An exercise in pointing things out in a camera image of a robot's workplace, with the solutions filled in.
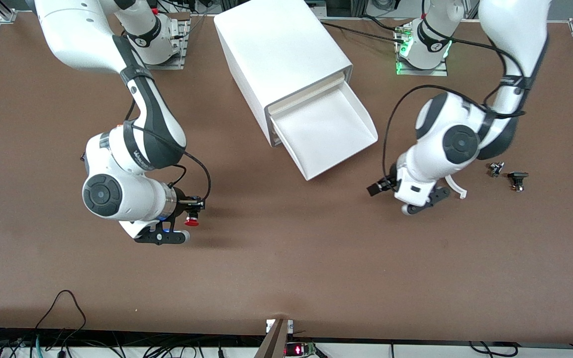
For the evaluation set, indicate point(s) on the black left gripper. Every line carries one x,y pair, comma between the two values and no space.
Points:
389,183

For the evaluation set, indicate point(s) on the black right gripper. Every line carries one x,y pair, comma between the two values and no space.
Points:
182,204

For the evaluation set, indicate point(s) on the red push button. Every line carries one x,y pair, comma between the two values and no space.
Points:
192,222

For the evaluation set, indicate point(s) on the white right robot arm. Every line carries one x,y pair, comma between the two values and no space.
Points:
117,194

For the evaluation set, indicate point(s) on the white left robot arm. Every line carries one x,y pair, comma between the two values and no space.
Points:
445,144

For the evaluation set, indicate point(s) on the white curved plastic arc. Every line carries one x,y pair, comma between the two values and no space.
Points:
458,189

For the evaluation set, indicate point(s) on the small grey metal part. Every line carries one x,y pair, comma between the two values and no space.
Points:
495,169

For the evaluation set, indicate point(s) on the small black knob part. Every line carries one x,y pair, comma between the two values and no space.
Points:
518,176

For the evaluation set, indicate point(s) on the device with red display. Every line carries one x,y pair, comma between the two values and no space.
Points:
299,350

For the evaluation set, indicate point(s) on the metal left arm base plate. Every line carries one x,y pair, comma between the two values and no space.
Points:
426,72

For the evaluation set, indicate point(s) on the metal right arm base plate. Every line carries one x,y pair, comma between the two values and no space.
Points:
167,64

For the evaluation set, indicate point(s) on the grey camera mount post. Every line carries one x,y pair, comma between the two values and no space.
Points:
274,343

